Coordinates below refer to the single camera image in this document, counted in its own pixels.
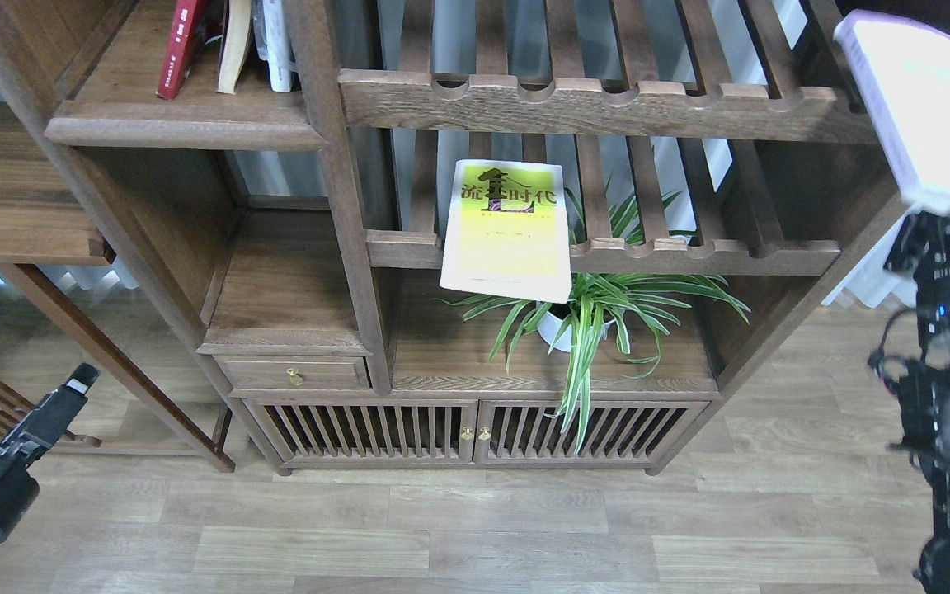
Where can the white purple cover book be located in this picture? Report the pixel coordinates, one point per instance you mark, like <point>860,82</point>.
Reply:
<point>902,70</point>

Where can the yellow green cover book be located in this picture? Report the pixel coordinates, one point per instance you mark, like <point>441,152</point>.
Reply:
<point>507,233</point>

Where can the brass drawer knob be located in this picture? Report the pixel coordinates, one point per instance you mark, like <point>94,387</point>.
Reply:
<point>295,377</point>

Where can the upright white book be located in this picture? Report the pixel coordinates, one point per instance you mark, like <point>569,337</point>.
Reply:
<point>273,44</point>

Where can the white curtain right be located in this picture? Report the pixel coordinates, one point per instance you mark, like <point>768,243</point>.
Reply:
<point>869,283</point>

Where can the green spider plant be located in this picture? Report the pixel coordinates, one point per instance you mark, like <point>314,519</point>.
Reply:
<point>646,307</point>

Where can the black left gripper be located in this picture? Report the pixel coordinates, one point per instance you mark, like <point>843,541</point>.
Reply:
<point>32,437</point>

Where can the white plant pot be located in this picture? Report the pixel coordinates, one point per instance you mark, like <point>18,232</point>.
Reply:
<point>561,325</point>

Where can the dark wooden bookshelf unit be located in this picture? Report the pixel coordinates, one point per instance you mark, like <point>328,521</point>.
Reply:
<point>301,230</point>

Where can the upright cream paged book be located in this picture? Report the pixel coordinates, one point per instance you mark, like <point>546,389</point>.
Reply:
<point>236,41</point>

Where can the red cover book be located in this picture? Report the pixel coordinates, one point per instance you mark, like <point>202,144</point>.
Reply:
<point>193,25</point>

